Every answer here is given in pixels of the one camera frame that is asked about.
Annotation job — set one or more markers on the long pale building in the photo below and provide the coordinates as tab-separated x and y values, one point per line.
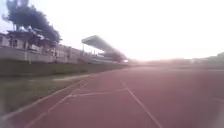
20	41

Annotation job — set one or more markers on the pale kerb strip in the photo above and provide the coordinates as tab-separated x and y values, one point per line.
40	100

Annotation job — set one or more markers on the grass field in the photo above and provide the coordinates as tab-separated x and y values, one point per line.
30	83

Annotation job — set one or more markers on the large dark tree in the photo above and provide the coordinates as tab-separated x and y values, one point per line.
30	18

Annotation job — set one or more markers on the red running track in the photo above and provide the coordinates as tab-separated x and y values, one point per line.
133	100

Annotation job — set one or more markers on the grey boundary wall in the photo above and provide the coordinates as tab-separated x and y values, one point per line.
23	55

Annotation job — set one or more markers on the roofed grandstand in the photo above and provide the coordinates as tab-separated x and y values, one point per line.
103	46

